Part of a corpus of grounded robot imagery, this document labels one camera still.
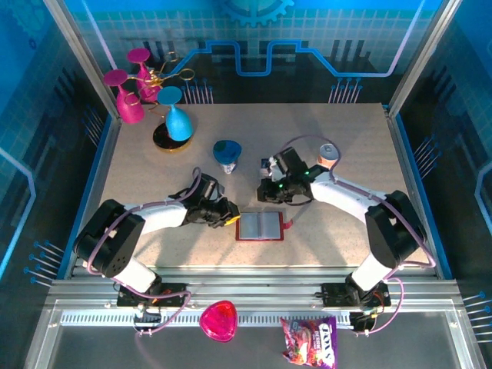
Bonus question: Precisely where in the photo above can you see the pink silver-topped can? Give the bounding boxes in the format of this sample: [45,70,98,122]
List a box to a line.
[317,143,342,170]

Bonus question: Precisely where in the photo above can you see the pink plastic goblet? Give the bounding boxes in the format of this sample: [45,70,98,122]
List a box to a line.
[102,69,145,125]

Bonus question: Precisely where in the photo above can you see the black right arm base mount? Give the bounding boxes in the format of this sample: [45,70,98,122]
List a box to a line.
[321,281,392,308]

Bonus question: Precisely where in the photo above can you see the purple snack bag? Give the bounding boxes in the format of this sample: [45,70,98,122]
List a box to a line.
[279,315,338,369]

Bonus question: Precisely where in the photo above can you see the aluminium mounting rail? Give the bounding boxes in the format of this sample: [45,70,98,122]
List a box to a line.
[45,279,462,307]

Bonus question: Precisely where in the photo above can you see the clear acrylic tiered card stand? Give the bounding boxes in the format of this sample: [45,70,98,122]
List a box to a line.
[256,156,274,181]

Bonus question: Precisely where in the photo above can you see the blue plastic goblet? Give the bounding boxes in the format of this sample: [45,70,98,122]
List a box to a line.
[156,85,194,142]

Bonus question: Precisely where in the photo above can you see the white slotted cable duct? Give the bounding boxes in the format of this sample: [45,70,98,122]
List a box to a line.
[59,310,353,327]

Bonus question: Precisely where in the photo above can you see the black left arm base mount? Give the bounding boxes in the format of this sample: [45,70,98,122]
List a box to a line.
[116,282,189,308]

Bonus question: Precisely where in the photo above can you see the red leather card holder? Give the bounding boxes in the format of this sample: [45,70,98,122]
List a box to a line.
[234,210,295,242]

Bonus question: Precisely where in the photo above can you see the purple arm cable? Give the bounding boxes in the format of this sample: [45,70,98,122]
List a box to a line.
[86,166,203,337]
[282,134,437,337]

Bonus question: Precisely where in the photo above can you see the pink heart-shaped dish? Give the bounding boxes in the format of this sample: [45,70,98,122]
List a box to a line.
[198,300,238,343]

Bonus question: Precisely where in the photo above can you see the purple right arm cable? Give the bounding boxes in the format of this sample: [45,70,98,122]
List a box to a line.
[282,134,437,337]

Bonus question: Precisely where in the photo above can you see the small black adapter box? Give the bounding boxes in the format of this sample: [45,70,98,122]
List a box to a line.
[348,311,378,334]
[132,305,163,328]

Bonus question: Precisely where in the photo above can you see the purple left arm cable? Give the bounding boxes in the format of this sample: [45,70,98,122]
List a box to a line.
[86,166,203,337]

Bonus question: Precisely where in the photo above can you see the aluminium frame post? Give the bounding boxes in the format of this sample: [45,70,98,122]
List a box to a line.
[42,0,123,121]
[385,0,465,116]

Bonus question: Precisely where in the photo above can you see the blue bowl-shaped cup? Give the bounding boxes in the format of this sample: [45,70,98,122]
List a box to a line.
[212,139,244,165]

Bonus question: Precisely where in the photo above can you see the gold wire glass rack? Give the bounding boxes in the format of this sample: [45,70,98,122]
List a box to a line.
[126,52,195,155]

